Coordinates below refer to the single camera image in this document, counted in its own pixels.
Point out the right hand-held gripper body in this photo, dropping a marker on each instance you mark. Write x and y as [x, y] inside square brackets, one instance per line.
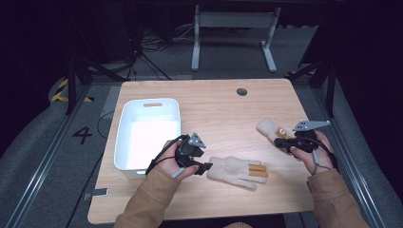
[305, 142]

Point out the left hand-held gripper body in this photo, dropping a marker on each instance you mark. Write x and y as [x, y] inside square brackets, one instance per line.
[185, 152]

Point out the white plastic bin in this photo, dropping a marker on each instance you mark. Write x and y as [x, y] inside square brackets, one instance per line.
[149, 139]

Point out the person's left hand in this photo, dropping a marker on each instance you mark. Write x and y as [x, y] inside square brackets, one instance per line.
[168, 161]

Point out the person's right hand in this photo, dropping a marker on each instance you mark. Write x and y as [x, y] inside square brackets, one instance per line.
[320, 158]

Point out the black metal stand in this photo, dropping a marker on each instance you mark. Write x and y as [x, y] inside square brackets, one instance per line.
[71, 85]
[331, 88]

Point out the person's knee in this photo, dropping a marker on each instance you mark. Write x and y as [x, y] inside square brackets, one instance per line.
[237, 225]

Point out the grey metal floor rail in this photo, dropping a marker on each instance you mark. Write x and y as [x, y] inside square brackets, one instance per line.
[47, 158]
[351, 164]

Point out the grey metal table bracket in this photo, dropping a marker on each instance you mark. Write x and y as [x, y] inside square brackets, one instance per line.
[99, 192]

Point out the white metal desk frame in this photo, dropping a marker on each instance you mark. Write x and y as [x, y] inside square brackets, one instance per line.
[234, 19]

